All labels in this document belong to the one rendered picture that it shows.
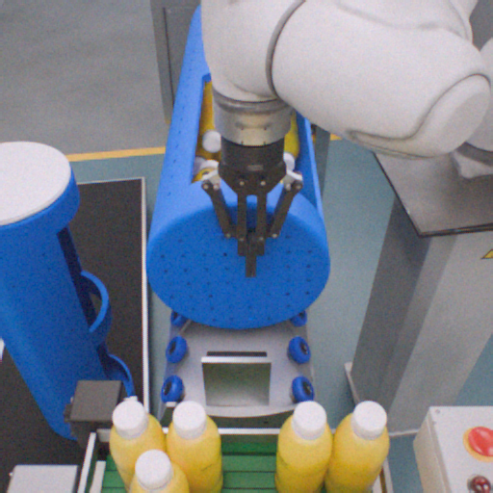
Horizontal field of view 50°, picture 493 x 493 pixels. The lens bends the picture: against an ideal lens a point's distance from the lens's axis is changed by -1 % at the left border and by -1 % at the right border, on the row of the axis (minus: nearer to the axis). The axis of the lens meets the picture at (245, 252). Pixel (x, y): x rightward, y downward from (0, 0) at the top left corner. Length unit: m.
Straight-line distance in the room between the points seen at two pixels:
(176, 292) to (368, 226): 1.82
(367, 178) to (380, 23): 2.45
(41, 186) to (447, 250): 0.87
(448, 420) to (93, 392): 0.49
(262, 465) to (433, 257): 0.64
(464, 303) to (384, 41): 1.05
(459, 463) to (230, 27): 0.53
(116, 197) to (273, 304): 1.73
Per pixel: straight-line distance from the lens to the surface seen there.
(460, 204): 1.14
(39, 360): 1.42
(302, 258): 0.80
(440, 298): 1.36
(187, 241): 0.77
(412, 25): 0.44
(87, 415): 0.82
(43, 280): 1.20
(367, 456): 0.71
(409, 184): 1.17
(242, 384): 0.82
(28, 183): 1.17
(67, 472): 0.95
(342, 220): 2.60
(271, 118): 0.58
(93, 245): 2.31
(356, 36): 0.44
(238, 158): 0.61
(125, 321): 2.00
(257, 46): 0.50
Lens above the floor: 1.69
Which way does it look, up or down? 45 degrees down
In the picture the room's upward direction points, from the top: straight up
